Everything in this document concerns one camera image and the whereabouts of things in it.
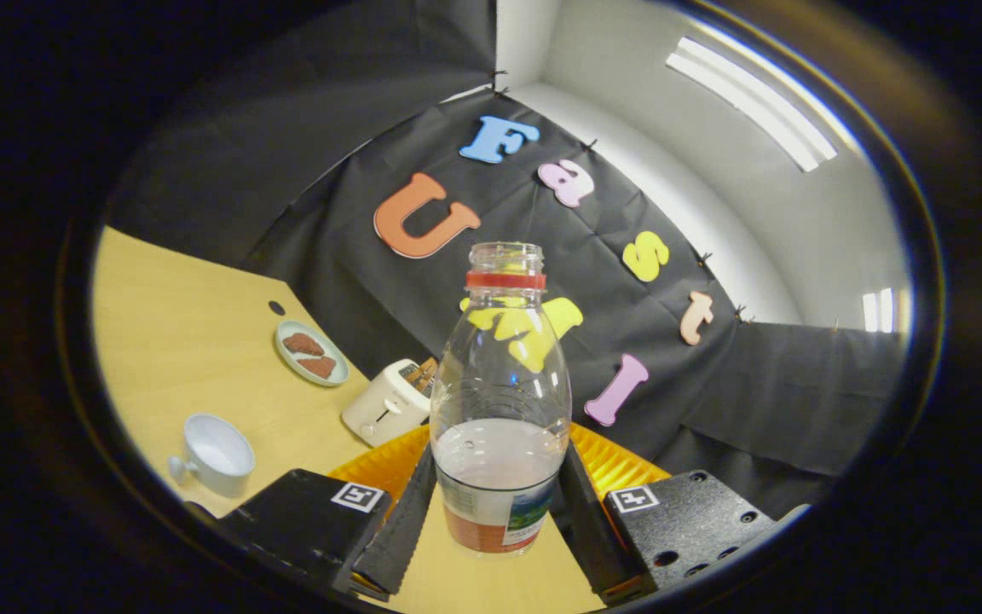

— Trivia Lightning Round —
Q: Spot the white toaster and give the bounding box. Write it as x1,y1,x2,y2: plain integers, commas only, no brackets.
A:
341,358,439,448

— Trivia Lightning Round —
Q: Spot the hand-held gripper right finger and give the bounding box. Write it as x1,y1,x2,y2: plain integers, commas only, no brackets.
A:
557,422,812,602

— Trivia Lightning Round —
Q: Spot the pale green plate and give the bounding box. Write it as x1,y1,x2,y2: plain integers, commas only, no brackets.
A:
274,320,350,388

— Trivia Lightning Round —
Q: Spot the black backdrop cloth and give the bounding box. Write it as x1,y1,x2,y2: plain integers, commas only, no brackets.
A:
103,0,910,521

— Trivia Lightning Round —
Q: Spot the large ceiling light panel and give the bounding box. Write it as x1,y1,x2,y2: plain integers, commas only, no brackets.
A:
666,36,839,173

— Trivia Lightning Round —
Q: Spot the small ceiling light panel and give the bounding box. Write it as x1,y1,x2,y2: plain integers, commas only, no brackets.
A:
862,287,914,333

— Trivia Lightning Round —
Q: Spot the clear plastic juice bottle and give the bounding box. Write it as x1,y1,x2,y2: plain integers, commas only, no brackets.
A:
430,241,573,557

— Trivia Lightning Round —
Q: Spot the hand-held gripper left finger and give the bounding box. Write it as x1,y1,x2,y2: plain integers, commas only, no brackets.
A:
188,424,438,602

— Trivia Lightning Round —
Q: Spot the wooden table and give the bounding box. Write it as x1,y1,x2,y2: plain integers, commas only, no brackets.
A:
92,226,607,614

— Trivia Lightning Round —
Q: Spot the white cup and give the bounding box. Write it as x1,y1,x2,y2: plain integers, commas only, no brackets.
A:
168,414,257,499

